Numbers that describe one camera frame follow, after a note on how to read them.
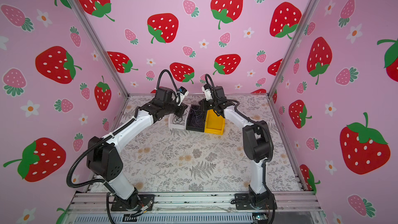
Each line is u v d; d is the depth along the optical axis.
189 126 1.01
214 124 1.03
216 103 0.75
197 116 1.06
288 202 0.76
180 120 1.04
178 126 1.00
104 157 0.46
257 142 0.53
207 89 0.84
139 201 0.73
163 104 0.65
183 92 0.74
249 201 0.70
